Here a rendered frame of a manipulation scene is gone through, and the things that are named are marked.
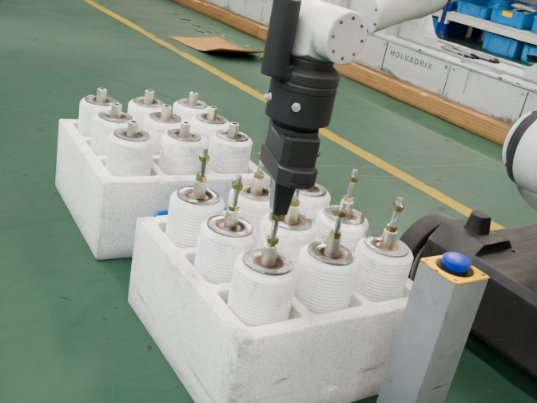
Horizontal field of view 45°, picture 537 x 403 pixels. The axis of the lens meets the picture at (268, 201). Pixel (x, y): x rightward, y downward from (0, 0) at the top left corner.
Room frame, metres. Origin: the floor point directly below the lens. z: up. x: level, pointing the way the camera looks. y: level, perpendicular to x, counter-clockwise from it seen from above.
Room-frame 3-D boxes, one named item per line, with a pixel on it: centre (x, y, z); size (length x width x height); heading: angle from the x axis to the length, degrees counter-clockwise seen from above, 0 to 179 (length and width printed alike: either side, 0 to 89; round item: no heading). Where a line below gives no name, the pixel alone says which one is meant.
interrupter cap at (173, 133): (1.36, 0.21, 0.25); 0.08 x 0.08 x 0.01
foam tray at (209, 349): (1.02, -0.04, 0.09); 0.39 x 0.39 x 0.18; 36
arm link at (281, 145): (0.85, -0.01, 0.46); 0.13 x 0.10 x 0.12; 20
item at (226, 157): (1.42, 0.11, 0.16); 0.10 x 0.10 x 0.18
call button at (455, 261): (0.83, -0.27, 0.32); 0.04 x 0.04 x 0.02
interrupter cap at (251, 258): (0.85, -0.02, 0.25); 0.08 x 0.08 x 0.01
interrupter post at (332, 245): (0.92, -0.11, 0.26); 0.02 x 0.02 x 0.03
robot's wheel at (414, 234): (1.31, -0.37, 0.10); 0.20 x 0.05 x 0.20; 128
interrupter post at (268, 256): (0.85, -0.02, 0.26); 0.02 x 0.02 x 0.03
